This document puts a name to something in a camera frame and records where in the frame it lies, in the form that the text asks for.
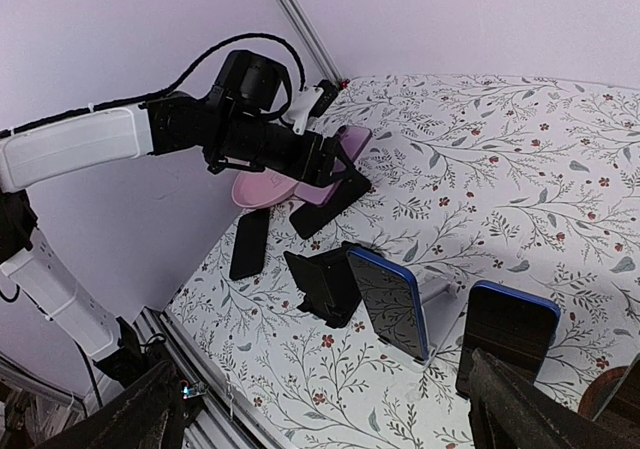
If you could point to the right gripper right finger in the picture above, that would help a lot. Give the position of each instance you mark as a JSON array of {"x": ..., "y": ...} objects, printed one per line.
[{"x": 507, "y": 411}]

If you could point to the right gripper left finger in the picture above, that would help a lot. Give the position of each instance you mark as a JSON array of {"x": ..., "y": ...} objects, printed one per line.
[{"x": 148, "y": 414}]

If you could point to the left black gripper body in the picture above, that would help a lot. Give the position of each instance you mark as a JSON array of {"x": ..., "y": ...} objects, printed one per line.
[{"x": 316, "y": 160}]

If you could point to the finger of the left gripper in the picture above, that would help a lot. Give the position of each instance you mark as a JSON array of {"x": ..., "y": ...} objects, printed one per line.
[{"x": 341, "y": 156}]

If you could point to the pink phone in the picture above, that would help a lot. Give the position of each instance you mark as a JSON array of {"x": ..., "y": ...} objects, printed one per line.
[{"x": 320, "y": 196}]

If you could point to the blue phone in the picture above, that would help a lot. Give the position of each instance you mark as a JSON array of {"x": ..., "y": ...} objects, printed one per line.
[
  {"x": 392, "y": 300},
  {"x": 514, "y": 326}
]

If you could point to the dark round base stand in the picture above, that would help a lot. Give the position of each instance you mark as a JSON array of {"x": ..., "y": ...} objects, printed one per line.
[{"x": 615, "y": 391}]

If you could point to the white silver stand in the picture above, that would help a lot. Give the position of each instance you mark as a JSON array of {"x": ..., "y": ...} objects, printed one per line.
[
  {"x": 435, "y": 309},
  {"x": 551, "y": 368}
]

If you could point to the black folding phone stand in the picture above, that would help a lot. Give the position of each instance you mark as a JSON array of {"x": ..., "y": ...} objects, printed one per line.
[{"x": 328, "y": 285}]

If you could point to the black phone face down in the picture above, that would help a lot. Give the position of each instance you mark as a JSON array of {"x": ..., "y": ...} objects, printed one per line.
[{"x": 309, "y": 219}]

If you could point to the black phone on left stand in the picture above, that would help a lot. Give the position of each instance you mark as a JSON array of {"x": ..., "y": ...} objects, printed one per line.
[{"x": 249, "y": 248}]

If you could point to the pink round dish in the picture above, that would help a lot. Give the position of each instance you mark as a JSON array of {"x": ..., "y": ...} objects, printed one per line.
[{"x": 258, "y": 190}]

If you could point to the floral table mat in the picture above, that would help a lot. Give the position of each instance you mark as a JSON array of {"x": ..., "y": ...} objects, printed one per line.
[{"x": 528, "y": 182}]

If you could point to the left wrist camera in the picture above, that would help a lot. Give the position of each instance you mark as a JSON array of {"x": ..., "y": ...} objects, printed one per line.
[{"x": 310, "y": 103}]

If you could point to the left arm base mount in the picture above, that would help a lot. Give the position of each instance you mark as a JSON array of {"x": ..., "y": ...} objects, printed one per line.
[{"x": 133, "y": 359}]

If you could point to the left aluminium frame post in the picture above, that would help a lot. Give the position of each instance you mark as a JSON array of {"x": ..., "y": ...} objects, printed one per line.
[{"x": 303, "y": 27}]

